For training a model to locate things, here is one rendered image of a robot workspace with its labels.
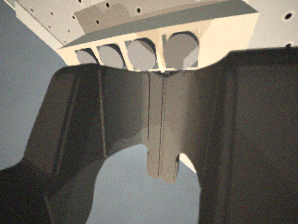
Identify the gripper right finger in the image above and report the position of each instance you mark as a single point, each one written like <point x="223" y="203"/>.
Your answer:
<point x="236" y="120"/>

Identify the grey perforated base plate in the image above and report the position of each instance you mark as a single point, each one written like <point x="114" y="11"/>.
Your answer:
<point x="67" y="20"/>

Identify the cream button panel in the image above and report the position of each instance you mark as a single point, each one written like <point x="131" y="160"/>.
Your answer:
<point x="198" y="37"/>

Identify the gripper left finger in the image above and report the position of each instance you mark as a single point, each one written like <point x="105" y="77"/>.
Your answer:
<point x="89" y="112"/>

